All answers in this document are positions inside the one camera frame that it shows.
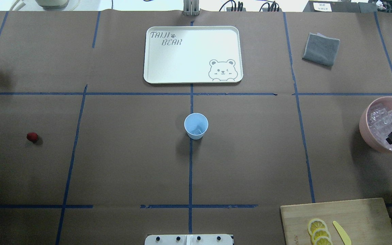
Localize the pink bowl of ice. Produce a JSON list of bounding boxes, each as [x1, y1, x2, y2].
[[359, 96, 392, 154]]

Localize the light blue plastic cup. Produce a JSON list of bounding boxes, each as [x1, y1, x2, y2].
[[184, 113, 209, 140]]

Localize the wooden cutting board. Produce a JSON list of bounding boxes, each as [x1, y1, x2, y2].
[[280, 198, 392, 245]]

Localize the grey folded cloth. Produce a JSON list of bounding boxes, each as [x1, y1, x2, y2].
[[302, 33, 340, 67]]

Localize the yellow plastic knife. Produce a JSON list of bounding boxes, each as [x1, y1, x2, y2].
[[332, 220, 352, 245]]

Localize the yellow lemon slices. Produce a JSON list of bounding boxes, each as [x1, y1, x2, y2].
[[307, 218, 333, 245]]

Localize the dark box with label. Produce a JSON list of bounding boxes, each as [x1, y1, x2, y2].
[[303, 0, 360, 13]]

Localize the cream bear tray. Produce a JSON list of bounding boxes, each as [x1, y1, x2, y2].
[[143, 26, 244, 85]]

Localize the red strawberry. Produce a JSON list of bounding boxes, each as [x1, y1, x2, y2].
[[26, 132, 39, 143]]

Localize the aluminium frame post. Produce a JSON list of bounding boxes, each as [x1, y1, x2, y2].
[[183, 0, 200, 16]]

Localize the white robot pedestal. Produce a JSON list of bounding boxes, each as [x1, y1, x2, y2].
[[144, 234, 234, 245]]

